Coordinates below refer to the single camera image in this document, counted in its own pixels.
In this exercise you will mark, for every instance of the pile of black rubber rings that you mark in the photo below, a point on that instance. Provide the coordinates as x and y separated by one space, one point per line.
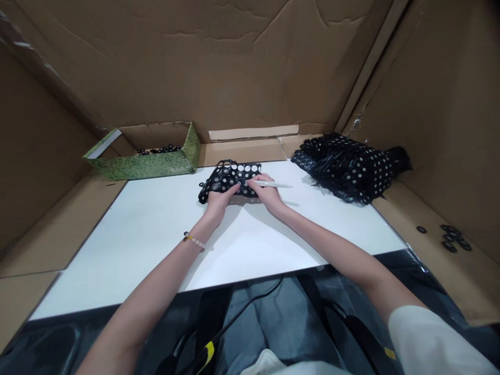
160 149

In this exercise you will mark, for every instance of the person's right fingers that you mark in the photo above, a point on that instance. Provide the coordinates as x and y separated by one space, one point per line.
258 189

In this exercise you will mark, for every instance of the cardboard enclosure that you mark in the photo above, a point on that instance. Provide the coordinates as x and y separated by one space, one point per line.
250 62

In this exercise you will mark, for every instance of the green patterned cardboard box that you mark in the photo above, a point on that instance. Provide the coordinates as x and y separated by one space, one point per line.
144 154

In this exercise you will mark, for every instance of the person's left fingers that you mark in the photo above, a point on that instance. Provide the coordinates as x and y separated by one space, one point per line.
228 190

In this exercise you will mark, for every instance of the white board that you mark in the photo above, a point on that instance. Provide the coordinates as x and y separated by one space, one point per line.
218 234

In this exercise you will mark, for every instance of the person's left hand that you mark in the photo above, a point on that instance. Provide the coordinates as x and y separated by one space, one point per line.
217 203

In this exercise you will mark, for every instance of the person's body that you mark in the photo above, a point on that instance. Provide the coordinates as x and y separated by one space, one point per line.
273 365

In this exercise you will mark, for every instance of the black perforated rubber sheet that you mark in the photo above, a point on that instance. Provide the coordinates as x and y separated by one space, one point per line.
230 180

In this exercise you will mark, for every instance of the person's right hand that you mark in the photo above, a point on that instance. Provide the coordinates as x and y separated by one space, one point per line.
270 197

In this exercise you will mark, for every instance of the scattered black rubber rings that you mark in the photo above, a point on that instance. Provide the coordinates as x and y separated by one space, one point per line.
449 236

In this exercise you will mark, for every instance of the pile of black perforated sheets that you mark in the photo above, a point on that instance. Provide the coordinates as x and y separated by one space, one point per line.
347 168

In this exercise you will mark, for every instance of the white pen-shaped tool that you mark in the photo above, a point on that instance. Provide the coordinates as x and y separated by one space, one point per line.
273 184

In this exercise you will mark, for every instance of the person's legs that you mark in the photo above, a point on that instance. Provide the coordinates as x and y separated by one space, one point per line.
265 324

